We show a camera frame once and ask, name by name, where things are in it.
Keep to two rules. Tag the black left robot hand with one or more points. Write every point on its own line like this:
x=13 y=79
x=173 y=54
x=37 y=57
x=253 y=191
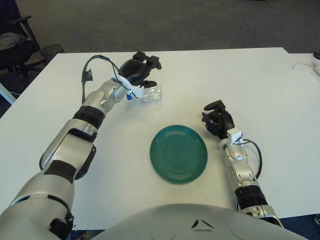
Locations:
x=133 y=70

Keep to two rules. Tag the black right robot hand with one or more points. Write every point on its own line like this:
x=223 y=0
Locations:
x=226 y=121

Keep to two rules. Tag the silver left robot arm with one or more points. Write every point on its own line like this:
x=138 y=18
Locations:
x=62 y=150

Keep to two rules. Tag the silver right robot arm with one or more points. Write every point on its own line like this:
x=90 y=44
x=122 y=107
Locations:
x=240 y=170

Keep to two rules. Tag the green round plate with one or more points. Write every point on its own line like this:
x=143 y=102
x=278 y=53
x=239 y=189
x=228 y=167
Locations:
x=178 y=155

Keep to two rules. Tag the silver robot torso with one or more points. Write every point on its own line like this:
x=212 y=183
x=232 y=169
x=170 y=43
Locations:
x=175 y=222

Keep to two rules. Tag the black office chair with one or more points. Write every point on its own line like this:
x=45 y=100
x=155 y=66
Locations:
x=15 y=55

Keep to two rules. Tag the grey cloth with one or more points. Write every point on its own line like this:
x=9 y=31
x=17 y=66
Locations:
x=10 y=40

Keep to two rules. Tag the white board edge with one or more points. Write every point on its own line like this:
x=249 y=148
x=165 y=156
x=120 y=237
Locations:
x=6 y=93

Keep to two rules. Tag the table foot with caster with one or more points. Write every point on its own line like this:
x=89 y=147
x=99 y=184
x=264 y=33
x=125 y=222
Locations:
x=318 y=221

